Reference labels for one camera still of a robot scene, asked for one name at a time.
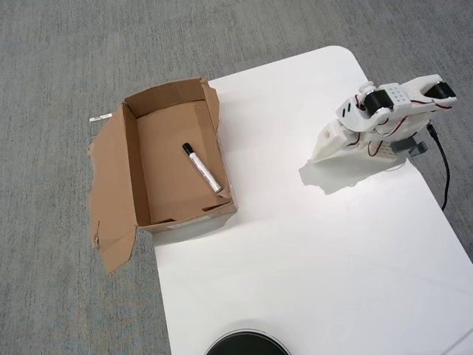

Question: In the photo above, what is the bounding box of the white slotted gripper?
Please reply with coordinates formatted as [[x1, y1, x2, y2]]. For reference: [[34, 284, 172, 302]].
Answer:
[[310, 94, 389, 163]]

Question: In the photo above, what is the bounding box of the white marker pen black cap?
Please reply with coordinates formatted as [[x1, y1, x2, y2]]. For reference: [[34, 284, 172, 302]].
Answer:
[[181, 142, 224, 195]]

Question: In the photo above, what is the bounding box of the open brown cardboard box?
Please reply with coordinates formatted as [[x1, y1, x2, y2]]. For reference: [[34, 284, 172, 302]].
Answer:
[[86, 76, 238, 275]]

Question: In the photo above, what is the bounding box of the black round object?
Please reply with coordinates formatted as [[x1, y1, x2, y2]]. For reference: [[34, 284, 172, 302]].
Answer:
[[204, 328, 293, 355]]

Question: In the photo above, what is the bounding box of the black power cable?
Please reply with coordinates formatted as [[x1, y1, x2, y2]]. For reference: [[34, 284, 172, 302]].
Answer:
[[426, 124, 451, 211]]

